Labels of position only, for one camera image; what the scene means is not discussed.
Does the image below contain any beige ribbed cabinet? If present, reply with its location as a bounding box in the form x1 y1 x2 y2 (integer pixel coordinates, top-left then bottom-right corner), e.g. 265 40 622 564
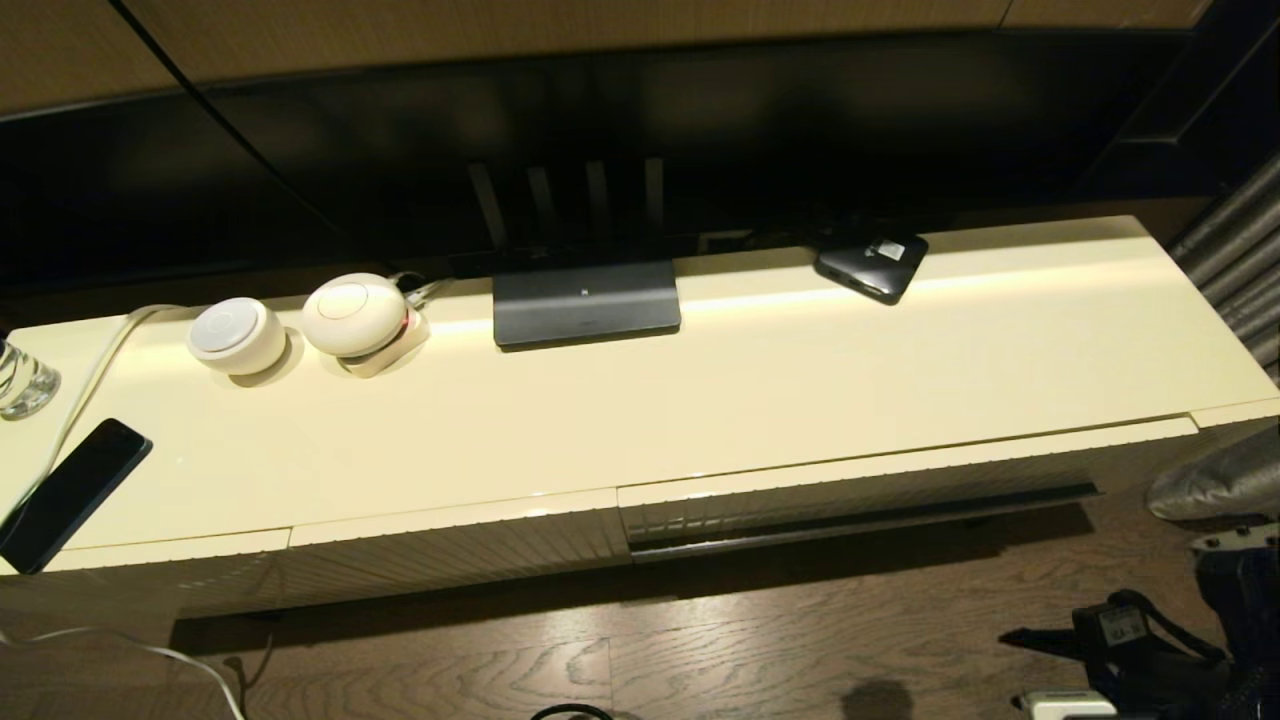
0 215 1280 623

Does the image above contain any dark smartphone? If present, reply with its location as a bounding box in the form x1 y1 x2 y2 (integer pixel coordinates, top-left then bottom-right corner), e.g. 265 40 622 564
0 419 153 575

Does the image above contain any grey power cable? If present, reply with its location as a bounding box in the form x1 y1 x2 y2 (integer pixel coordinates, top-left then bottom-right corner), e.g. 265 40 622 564
395 270 456 307

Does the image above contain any white round speaker grey top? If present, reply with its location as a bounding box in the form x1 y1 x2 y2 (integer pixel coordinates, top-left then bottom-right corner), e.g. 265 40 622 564
187 298 288 377

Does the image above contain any black box with white label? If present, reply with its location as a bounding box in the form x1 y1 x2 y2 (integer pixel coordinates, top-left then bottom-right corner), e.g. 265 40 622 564
813 232 930 306

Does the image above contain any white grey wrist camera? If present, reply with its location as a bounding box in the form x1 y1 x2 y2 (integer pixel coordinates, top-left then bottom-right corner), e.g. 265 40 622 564
1020 690 1118 720

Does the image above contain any thin black wall cable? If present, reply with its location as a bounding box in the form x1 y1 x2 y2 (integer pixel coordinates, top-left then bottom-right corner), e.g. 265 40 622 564
108 0 353 243

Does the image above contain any clear glass cup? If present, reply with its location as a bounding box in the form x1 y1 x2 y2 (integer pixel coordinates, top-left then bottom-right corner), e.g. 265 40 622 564
0 338 61 420

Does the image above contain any white round device on base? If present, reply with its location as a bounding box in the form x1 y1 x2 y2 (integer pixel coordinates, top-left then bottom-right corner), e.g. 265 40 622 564
301 273 431 379

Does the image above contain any black flat screen television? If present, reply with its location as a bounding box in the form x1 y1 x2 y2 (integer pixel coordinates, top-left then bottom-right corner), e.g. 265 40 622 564
0 32 1216 301

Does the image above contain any grey pleated curtain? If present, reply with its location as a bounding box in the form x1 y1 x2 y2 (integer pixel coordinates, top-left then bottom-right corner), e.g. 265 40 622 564
1145 150 1280 523

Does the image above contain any grey rectangular television base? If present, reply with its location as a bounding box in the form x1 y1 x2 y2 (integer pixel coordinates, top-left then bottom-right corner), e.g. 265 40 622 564
493 262 682 350

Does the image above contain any wide cream ribbed drawer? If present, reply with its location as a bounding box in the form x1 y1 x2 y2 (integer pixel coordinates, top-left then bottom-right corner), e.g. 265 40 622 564
617 416 1198 564

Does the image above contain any white charging cable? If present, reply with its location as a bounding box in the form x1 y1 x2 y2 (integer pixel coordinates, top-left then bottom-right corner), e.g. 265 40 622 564
0 305 246 720

